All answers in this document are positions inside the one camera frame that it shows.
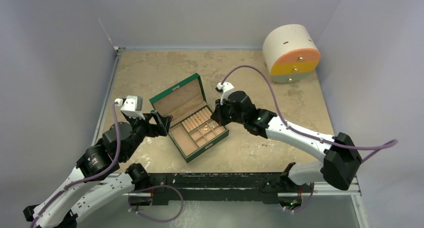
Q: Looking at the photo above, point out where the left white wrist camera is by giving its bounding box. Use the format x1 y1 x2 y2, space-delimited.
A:
114 95 145 119

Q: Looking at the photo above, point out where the green jewelry box with lid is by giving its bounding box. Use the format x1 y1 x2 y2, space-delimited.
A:
149 73 230 163

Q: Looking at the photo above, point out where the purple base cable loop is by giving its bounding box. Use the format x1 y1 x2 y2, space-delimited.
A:
127 184 183 222

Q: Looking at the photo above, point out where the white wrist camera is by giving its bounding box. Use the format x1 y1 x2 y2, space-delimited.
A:
215 82 235 105
114 95 145 119

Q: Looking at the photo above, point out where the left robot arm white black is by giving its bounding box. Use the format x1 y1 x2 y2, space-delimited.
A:
23 110 172 227

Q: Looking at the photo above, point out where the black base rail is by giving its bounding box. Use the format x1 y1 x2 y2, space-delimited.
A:
129 172 313 208

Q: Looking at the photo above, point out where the round drawer cabinet cream orange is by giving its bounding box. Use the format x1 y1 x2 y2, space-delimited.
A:
262 24 321 84

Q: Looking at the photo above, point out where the aluminium frame rail left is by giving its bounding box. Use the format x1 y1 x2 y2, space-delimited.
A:
91 46 126 146

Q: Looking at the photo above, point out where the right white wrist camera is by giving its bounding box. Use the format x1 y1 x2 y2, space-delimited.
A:
215 82 235 105

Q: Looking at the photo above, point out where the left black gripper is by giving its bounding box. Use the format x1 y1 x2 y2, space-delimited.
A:
122 109 172 160

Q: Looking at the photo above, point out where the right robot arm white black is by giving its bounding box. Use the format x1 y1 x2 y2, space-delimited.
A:
211 91 363 191

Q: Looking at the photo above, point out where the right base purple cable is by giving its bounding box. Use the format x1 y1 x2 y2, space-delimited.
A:
281 183 315 214

